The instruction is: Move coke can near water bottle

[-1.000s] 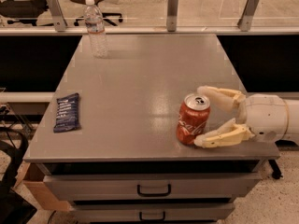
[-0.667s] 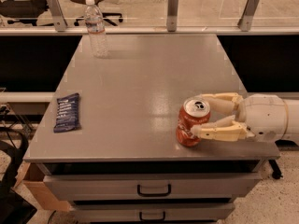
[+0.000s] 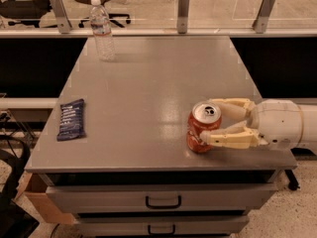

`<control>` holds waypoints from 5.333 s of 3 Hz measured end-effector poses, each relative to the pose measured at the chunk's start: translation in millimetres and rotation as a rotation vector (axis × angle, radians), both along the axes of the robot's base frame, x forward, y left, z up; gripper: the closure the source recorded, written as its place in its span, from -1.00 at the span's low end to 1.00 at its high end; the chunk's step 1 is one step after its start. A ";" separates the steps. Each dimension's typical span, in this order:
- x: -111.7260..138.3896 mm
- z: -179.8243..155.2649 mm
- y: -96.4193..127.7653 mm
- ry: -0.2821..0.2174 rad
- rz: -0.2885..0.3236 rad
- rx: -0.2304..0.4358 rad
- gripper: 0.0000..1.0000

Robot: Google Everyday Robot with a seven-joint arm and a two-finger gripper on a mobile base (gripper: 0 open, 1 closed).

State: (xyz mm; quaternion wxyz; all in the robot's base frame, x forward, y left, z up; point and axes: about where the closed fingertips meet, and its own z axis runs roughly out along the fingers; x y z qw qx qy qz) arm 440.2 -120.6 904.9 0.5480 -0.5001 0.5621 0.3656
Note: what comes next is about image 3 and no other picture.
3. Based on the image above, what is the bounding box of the metal bracket post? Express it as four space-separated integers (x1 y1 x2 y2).
50 0 71 34
176 0 189 34
253 0 275 34

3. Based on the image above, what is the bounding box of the red coke can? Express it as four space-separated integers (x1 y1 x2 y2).
186 101 222 153

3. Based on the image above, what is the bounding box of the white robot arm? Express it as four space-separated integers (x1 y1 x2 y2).
199 98 317 151

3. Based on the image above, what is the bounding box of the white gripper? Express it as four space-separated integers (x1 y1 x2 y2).
199 98 303 150

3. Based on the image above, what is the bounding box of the grey top drawer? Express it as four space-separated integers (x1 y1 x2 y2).
47 183 276 214

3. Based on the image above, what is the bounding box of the grey metal rail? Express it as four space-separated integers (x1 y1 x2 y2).
0 28 317 39

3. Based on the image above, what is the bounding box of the right metal bracket post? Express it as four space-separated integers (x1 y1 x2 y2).
253 0 275 34

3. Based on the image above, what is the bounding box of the black drawer handle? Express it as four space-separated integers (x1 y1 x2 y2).
147 224 176 236
145 195 182 210

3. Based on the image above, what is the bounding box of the black lower drawer handle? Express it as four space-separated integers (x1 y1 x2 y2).
147 224 176 236

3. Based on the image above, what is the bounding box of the clear plastic water bottle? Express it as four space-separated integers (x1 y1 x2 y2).
89 0 115 61

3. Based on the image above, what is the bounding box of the blue snack bag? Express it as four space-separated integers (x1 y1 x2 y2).
56 99 85 142

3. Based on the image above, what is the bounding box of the black office chair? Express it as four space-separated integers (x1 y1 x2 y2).
0 0 52 28

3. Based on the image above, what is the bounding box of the grey lower drawer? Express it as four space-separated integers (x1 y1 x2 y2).
75 215 249 237

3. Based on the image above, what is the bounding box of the middle metal bracket post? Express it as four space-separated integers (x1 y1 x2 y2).
176 0 189 34

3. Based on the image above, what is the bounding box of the grey drawer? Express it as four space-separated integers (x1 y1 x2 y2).
47 183 276 214
75 215 249 237

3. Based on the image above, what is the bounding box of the cardboard box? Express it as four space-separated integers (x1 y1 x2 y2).
16 173 74 225

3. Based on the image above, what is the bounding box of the left metal bracket post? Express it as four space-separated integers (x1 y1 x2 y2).
50 0 71 34

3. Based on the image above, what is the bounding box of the black top drawer handle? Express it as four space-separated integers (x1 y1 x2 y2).
145 195 182 210

